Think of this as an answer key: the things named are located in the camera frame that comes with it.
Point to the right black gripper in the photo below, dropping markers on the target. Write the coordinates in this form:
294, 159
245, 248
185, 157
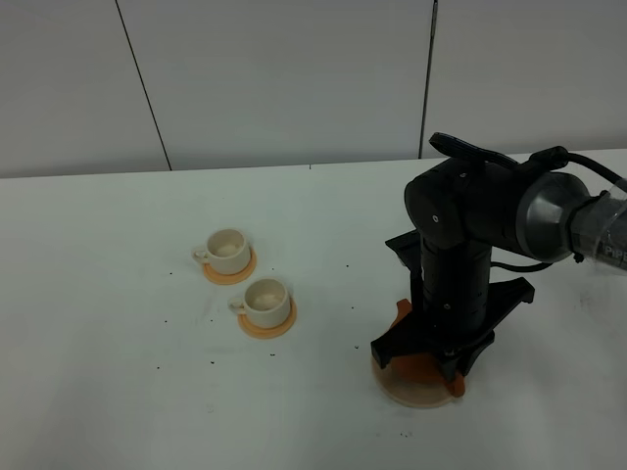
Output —
462, 310

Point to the brown clay teapot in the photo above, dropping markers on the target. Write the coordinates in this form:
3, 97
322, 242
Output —
424, 369

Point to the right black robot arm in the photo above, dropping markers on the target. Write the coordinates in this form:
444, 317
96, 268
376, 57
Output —
554, 206

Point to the beige round teapot tray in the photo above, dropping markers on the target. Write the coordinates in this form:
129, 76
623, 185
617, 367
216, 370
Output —
409, 394

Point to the near white teacup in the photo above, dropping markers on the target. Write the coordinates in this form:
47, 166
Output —
265, 303

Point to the white teacup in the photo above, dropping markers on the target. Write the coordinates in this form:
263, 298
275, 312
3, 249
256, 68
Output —
227, 252
265, 303

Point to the near orange coaster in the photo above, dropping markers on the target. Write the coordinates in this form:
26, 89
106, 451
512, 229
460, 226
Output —
257, 332

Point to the orange coaster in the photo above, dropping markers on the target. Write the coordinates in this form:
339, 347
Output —
257, 332
231, 279

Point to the far white teacup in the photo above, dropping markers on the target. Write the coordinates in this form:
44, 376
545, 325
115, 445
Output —
227, 252

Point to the far orange coaster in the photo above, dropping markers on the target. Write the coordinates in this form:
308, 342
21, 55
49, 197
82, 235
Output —
231, 279

